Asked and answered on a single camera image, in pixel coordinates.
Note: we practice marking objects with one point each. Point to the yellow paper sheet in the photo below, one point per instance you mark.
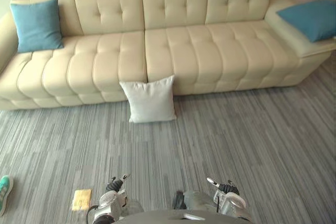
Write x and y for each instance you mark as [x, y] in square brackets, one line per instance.
[82, 200]

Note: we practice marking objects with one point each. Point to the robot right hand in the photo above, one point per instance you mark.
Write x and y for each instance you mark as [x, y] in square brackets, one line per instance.
[225, 186]

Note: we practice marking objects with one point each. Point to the flat teal cushion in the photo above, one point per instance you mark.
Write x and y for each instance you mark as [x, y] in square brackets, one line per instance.
[309, 18]

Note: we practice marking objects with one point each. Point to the white square cushion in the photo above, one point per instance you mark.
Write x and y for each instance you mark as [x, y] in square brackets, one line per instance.
[151, 100]

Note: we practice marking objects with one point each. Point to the cream leather tufted sofa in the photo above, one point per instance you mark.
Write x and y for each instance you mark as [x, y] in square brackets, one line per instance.
[183, 45]

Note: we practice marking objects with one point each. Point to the square teal cushion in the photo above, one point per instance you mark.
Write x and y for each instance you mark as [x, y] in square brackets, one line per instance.
[38, 26]

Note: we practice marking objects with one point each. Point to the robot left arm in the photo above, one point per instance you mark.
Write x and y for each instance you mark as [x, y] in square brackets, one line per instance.
[110, 205]

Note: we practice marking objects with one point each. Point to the person's green shoe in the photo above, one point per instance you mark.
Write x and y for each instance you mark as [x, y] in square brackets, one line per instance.
[5, 191]

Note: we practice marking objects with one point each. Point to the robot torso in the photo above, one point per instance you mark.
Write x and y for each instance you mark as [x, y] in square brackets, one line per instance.
[181, 216]

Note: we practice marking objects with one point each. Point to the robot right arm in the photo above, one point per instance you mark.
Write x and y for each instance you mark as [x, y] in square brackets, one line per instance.
[231, 204]

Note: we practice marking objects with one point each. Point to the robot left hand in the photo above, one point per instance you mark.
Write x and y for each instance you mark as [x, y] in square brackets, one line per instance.
[116, 183]

